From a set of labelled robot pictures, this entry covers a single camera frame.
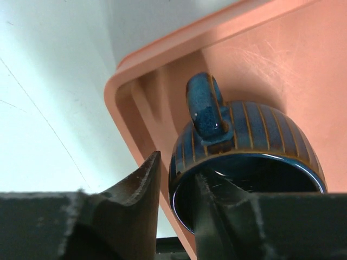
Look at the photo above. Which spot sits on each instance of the blue striped ceramic mug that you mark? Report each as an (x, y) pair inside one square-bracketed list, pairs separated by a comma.
[(256, 146)]

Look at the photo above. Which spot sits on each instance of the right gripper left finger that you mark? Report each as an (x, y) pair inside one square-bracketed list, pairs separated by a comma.
[(119, 223)]

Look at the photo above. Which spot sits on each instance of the orange plastic tray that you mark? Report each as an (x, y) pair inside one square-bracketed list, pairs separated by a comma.
[(287, 54)]

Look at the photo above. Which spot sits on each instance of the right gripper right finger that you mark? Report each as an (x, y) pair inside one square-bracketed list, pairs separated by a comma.
[(230, 223)]

